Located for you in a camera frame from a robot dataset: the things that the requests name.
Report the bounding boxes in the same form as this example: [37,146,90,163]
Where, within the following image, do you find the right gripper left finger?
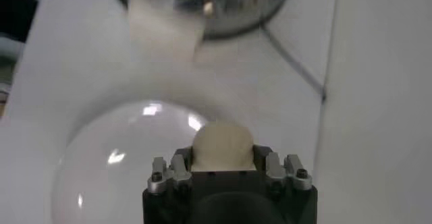
[147,146,194,194]

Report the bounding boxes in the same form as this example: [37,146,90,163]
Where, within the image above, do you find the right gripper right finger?
[252,144,313,192]

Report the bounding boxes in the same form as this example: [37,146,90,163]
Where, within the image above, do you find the white steamed baozi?
[190,121,257,173]

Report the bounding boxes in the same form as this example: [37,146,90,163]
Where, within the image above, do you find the stainless steel steamer basket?
[101,0,311,40]

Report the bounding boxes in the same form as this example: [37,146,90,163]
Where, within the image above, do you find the round white plate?
[50,100,217,224]

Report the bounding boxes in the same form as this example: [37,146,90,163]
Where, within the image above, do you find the black cooker power cord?
[259,22,327,103]

